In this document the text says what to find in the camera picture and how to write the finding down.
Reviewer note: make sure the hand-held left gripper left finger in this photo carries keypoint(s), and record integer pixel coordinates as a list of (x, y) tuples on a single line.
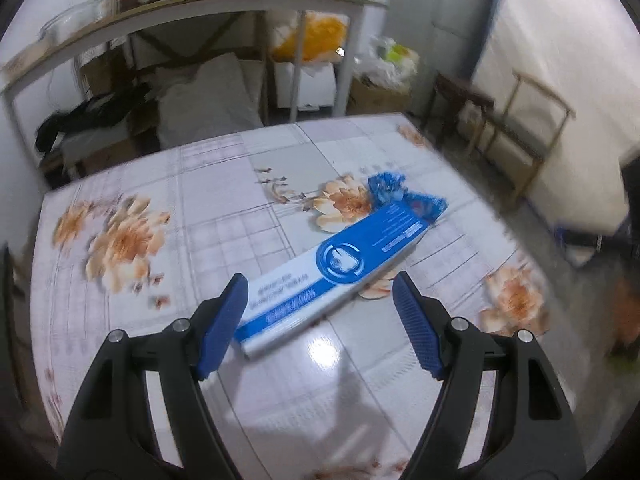
[(222, 330)]

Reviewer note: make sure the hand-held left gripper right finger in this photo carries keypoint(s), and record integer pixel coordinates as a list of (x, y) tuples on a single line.
[(420, 330)]

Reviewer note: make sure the blue white long box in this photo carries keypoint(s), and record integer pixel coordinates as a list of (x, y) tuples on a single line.
[(340, 265)]

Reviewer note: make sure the crumpled blue wrapper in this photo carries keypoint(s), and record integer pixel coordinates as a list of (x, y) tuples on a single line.
[(395, 192)]

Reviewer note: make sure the wooden chair with dark seat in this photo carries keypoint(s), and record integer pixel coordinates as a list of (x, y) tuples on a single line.
[(520, 135)]

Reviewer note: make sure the grey white pillow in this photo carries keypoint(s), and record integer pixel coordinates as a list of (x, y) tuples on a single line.
[(210, 105)]

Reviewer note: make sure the dark wooden stool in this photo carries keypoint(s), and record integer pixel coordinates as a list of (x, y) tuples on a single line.
[(462, 92)]

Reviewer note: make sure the black bag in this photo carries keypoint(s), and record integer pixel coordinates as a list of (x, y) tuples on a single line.
[(90, 115)]

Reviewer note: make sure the white chest cabinet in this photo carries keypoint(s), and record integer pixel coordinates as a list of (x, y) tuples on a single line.
[(312, 85)]

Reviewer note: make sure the brown cardboard box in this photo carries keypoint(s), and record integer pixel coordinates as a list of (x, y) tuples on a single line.
[(102, 75)]

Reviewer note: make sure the beige mattress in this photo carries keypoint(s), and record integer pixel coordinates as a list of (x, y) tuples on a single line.
[(575, 85)]

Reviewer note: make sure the yellow plastic bag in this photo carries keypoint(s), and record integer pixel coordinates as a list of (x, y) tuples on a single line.
[(315, 35)]

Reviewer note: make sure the grey refrigerator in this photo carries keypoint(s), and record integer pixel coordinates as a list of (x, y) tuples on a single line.
[(440, 10)]

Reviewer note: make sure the wooden shelf table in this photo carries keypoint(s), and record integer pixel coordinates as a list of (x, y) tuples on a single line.
[(200, 5)]

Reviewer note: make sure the clear glass bowl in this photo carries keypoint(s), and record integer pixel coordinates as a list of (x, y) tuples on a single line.
[(72, 22)]

